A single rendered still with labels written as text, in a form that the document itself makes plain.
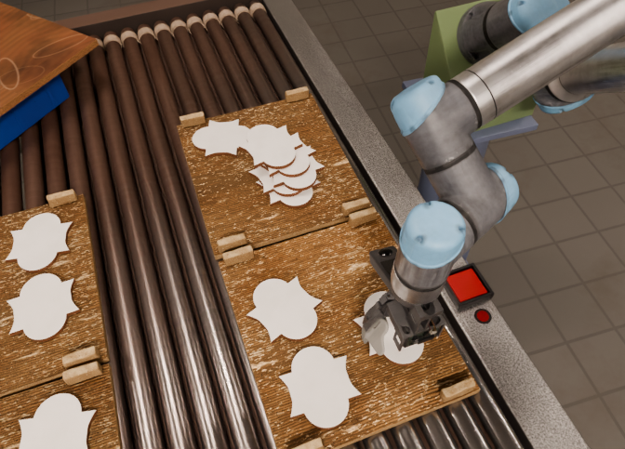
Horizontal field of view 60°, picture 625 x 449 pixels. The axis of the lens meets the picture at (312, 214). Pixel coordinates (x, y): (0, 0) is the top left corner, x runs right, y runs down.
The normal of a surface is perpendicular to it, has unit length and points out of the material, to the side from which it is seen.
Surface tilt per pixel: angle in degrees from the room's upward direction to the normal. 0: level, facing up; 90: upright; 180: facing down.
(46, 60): 0
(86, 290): 0
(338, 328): 0
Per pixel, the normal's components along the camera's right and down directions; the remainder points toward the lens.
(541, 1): 0.17, -0.03
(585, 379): -0.02, -0.62
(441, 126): 0.06, 0.20
